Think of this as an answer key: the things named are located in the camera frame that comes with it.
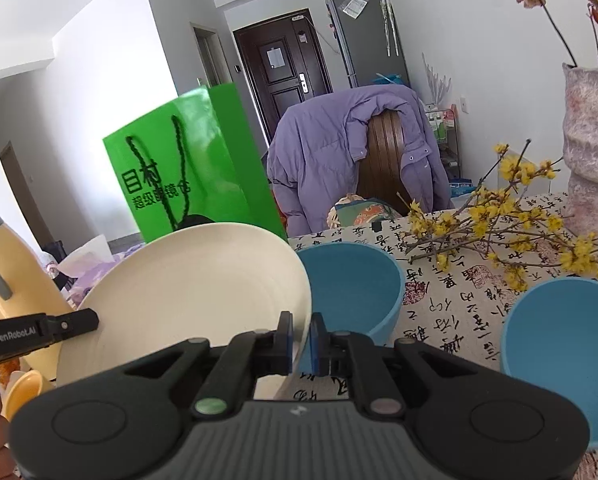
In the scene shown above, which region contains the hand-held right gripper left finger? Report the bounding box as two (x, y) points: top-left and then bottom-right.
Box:
(124, 311), (296, 421)

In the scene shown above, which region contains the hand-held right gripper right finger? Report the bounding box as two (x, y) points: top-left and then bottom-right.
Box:
(310, 313), (480, 420)

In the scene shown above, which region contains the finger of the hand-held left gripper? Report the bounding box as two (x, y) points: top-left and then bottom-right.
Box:
(46, 308), (100, 346)

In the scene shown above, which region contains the blue bowl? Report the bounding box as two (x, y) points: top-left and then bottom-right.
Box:
(500, 277), (598, 453)
(296, 242), (406, 376)

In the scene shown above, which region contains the cream plate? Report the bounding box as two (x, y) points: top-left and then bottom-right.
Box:
(56, 222), (313, 402)

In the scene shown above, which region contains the yellow thermos jug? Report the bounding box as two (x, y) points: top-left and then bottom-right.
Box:
(0, 192), (76, 382)

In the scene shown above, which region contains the yellow cup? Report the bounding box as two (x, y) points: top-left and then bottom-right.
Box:
(2, 370), (56, 423)

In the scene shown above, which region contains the purple tissue packet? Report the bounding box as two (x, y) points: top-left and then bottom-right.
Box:
(69, 242), (146, 302)

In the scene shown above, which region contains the white plastic bag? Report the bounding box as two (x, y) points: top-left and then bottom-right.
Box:
(54, 234), (116, 282)

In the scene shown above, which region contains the patterned chair cushion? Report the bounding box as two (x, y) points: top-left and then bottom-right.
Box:
(326, 192), (403, 229)

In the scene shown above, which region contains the printed tablecloth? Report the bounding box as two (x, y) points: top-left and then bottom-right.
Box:
(254, 192), (598, 480)

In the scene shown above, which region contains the purple jacket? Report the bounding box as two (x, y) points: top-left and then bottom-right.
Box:
(266, 85), (452, 237)

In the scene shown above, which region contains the green paper bag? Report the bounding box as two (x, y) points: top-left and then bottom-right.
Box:
(102, 82), (289, 244)

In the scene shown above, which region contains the wooden chair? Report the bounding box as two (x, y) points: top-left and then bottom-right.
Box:
(356, 110), (416, 212)

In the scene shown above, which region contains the yellow flower branch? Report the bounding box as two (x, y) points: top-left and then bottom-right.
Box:
(396, 140), (598, 292)

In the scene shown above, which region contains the metal storage rack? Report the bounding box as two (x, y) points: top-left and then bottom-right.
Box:
(423, 104), (462, 197)

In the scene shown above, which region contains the dark wooden door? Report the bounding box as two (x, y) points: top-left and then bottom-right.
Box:
(233, 8), (333, 147)

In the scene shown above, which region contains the grey interior door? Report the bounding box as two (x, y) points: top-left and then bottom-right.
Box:
(190, 22), (232, 88)

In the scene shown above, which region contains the grey refrigerator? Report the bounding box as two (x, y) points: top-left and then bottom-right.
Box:
(326, 0), (411, 92)

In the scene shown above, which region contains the white umbrella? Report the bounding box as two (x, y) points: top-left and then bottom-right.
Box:
(374, 0), (400, 59)

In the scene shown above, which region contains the pink textured vase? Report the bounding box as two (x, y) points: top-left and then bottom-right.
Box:
(561, 62), (598, 244)

